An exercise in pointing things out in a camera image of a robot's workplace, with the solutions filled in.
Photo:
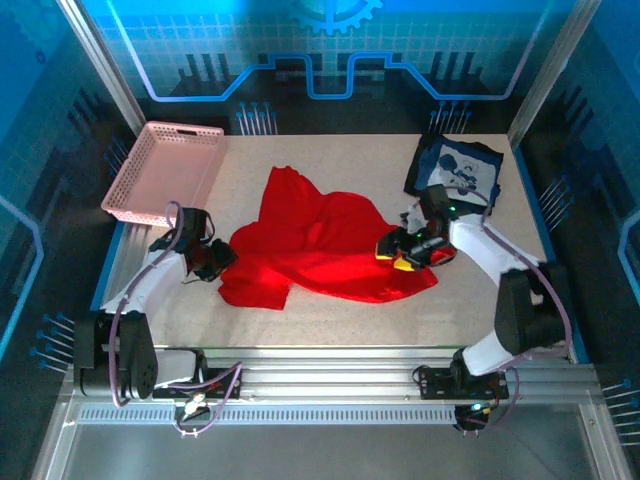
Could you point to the red bear print t-shirt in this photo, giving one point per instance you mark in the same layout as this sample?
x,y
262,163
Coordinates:
x,y
320,250

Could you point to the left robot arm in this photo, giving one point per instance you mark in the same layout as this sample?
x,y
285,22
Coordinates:
x,y
140,360

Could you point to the pink plastic basket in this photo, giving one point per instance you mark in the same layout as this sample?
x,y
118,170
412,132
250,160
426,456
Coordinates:
x,y
160,170

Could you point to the navy cartoon print t-shirt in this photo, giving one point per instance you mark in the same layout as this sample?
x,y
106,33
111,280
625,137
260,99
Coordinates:
x,y
465,160

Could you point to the black round LED module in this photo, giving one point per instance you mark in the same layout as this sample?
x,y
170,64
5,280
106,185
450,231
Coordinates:
x,y
472,417

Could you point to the metal front panel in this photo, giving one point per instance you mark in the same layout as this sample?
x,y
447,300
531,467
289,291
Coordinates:
x,y
325,455

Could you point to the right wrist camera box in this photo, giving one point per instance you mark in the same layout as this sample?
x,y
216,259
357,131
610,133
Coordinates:
x,y
414,216

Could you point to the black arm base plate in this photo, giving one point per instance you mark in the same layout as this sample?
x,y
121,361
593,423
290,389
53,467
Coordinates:
x,y
225,387
432,385

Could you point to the aluminium frame rail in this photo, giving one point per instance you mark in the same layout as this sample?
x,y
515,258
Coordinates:
x,y
325,375

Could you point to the aluminium frame post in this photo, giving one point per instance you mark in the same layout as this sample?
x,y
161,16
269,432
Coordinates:
x,y
552,65
102,65

